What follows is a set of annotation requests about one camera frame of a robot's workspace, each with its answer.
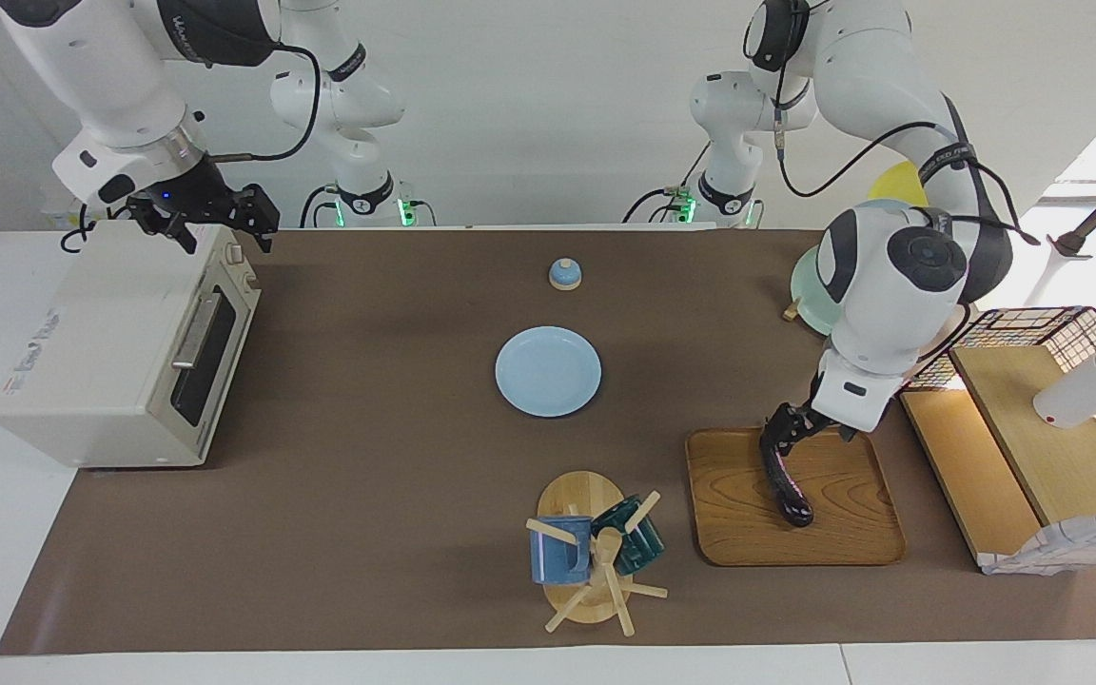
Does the glass oven door with handle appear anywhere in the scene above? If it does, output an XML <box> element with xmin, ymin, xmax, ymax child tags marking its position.
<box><xmin>169</xmin><ymin>271</ymin><xmax>262</xmax><ymax>431</ymax></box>

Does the light blue plate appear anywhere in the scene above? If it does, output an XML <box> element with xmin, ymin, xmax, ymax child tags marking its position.
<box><xmin>495</xmin><ymin>325</ymin><xmax>602</xmax><ymax>418</ymax></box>

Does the cream toaster oven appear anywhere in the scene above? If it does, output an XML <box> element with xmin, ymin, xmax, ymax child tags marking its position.
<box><xmin>0</xmin><ymin>221</ymin><xmax>262</xmax><ymax>469</ymax></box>

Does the wooden serving tray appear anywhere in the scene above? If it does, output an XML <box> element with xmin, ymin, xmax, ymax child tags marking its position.
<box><xmin>684</xmin><ymin>426</ymin><xmax>908</xmax><ymax>568</ymax></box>

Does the mint green plate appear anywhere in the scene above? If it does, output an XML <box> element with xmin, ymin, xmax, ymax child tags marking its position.
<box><xmin>790</xmin><ymin>245</ymin><xmax>840</xmax><ymax>336</ymax></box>

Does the dark green mug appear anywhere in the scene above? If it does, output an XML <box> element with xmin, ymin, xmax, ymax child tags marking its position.
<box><xmin>592</xmin><ymin>495</ymin><xmax>665</xmax><ymax>576</ymax></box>

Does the wooden mug tree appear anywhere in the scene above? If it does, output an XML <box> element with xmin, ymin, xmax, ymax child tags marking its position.
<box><xmin>525</xmin><ymin>470</ymin><xmax>670</xmax><ymax>636</ymax></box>

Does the white bottle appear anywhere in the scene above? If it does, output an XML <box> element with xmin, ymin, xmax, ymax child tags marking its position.
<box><xmin>1033</xmin><ymin>325</ymin><xmax>1096</xmax><ymax>429</ymax></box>

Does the checked white cloth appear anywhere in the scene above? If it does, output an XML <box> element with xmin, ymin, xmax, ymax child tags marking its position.
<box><xmin>979</xmin><ymin>512</ymin><xmax>1096</xmax><ymax>576</ymax></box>

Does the yellow plate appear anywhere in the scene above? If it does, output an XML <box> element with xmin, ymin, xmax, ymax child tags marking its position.
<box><xmin>867</xmin><ymin>161</ymin><xmax>930</xmax><ymax>206</ymax></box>

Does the blue mug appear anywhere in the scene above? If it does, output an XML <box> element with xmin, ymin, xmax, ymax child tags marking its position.
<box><xmin>530</xmin><ymin>516</ymin><xmax>595</xmax><ymax>585</ymax></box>

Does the brown table mat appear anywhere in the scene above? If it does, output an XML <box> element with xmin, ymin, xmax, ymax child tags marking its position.
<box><xmin>0</xmin><ymin>228</ymin><xmax>1096</xmax><ymax>656</ymax></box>

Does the black base cable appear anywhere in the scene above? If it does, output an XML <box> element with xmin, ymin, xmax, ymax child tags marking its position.
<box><xmin>622</xmin><ymin>143</ymin><xmax>711</xmax><ymax>225</ymax></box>
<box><xmin>299</xmin><ymin>184</ymin><xmax>340</xmax><ymax>229</ymax></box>

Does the coiled black cable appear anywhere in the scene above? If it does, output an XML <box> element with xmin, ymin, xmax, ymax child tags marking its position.
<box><xmin>60</xmin><ymin>211</ymin><xmax>121</xmax><ymax>253</ymax></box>

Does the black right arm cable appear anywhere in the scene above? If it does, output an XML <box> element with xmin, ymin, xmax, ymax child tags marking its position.
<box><xmin>205</xmin><ymin>43</ymin><xmax>323</xmax><ymax>163</ymax></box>

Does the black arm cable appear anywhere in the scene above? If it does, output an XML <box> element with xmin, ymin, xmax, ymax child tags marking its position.
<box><xmin>743</xmin><ymin>0</ymin><xmax>1044</xmax><ymax>246</ymax></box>
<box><xmin>205</xmin><ymin>43</ymin><xmax>323</xmax><ymax>163</ymax></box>

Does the wire basket with wooden shelves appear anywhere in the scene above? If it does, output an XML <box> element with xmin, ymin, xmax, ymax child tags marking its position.
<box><xmin>898</xmin><ymin>306</ymin><xmax>1096</xmax><ymax>576</ymax></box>

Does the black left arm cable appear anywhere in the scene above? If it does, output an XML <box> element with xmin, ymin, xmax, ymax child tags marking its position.
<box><xmin>743</xmin><ymin>0</ymin><xmax>1044</xmax><ymax>246</ymax></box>

